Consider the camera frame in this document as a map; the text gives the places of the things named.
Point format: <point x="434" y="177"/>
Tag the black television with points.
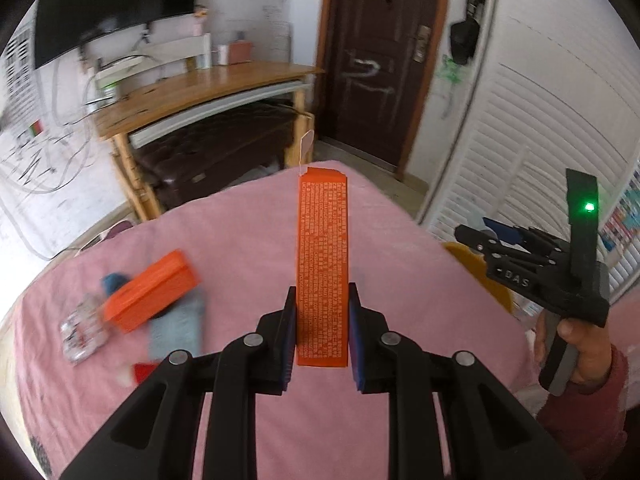
<point x="110" y="0"/>

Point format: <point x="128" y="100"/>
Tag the white router box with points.
<point x="117" y="67"/>

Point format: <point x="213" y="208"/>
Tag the white louvered closet door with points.
<point x="540" y="110"/>

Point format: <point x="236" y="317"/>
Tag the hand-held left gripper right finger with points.
<point x="354" y="345"/>

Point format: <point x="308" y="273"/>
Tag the grey keyboard tray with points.
<point x="215" y="110"/>

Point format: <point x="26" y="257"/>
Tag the white chair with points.
<point x="175" y="50"/>

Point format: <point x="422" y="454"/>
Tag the silver door lock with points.
<point x="421" y="44"/>

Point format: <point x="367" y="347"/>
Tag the dark brown bench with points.
<point x="215" y="150"/>

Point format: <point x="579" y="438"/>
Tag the black hanging bag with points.
<point x="465" y="40"/>

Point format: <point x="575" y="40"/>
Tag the colourful wall stickers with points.
<point x="622" y="215"/>

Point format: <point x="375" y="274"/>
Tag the orange box with white print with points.
<point x="322" y="270"/>

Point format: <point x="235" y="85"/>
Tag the person's right forearm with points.
<point x="585" y="430"/>

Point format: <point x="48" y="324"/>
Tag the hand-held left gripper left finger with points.
<point x="288" y="345"/>

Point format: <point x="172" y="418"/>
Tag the small white box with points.
<point x="222" y="55"/>

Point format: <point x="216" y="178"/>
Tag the red brown box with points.
<point x="240" y="52"/>

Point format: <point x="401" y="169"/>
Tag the dark brown door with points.
<point x="380" y="60"/>

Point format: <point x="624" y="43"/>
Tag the wooden desk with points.
<point x="210" y="90"/>

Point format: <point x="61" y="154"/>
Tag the eye chart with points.
<point x="20" y="70"/>

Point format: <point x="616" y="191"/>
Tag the person's right hand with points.
<point x="590" y="350"/>

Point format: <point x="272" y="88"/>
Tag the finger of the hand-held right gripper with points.
<point x="505" y="230"/>
<point x="480" y="242"/>

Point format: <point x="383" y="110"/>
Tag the small blue wrapper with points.
<point x="114" y="285"/>

